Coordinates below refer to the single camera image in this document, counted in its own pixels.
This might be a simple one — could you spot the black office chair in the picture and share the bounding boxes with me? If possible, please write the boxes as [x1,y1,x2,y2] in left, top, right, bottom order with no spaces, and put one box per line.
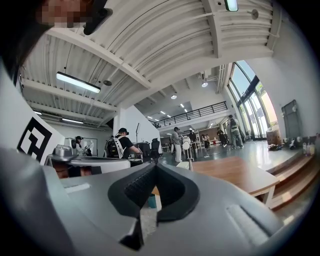
[149,137,163,159]

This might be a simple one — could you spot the tall window front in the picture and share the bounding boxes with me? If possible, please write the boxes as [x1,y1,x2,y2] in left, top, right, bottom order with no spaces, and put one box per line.
[226,59,279,141]

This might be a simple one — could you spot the group of small bottles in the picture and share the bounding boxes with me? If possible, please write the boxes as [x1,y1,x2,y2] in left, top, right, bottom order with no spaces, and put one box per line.
[301,141,318,156]

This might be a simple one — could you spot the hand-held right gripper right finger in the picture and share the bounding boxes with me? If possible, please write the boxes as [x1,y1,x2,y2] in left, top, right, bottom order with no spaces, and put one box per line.
[142,162,292,256]

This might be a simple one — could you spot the black head-worn camera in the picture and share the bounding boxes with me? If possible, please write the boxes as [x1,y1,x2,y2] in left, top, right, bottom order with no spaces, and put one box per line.
[83,7,114,36]

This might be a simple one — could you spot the wooden table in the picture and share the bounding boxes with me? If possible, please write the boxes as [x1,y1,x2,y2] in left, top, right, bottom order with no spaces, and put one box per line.
[56,156,281,210]

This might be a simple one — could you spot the grey wall panel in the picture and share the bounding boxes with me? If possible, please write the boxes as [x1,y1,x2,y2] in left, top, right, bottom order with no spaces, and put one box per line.
[280,99,301,141]

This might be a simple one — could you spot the white block with metal rod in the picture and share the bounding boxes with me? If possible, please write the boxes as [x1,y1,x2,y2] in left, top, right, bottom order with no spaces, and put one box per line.
[175,158,195,172]

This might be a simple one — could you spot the wooden steps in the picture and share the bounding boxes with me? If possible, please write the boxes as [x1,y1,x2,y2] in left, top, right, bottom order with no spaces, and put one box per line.
[265,149,320,211]

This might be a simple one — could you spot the long ceiling light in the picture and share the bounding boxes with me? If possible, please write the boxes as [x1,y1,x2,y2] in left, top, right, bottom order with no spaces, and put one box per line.
[223,0,239,12]
[55,71,102,94]
[61,117,85,125]

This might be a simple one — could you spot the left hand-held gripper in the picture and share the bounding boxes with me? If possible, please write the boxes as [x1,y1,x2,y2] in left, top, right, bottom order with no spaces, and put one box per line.
[0,63,79,166]

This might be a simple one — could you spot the brown woven basket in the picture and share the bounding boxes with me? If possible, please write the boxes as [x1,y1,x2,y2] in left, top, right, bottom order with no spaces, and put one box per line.
[265,126,284,146]

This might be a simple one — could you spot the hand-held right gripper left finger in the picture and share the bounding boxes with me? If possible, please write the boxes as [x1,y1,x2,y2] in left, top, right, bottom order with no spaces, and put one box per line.
[43,162,158,256]

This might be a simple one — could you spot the white round device on stand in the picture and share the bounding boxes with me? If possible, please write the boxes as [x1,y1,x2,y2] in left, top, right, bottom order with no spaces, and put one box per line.
[181,136,195,161]

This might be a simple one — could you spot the black balcony railing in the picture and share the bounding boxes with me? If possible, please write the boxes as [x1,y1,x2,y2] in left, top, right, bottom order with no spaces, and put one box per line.
[152,100,229,129]

